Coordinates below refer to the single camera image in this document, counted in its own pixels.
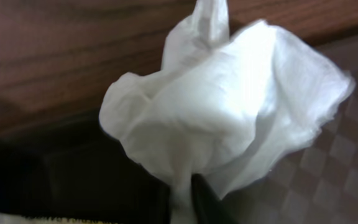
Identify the white napkin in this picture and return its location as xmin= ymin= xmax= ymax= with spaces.
xmin=99 ymin=0 xmax=355 ymax=223

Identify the dark brown serving tray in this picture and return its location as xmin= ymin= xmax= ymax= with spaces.
xmin=0 ymin=36 xmax=358 ymax=223

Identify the yellow silver snack wrapper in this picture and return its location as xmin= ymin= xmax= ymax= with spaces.
xmin=0 ymin=213 xmax=116 ymax=224

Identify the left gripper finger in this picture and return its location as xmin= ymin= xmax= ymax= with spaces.
xmin=191 ymin=174 xmax=237 ymax=224

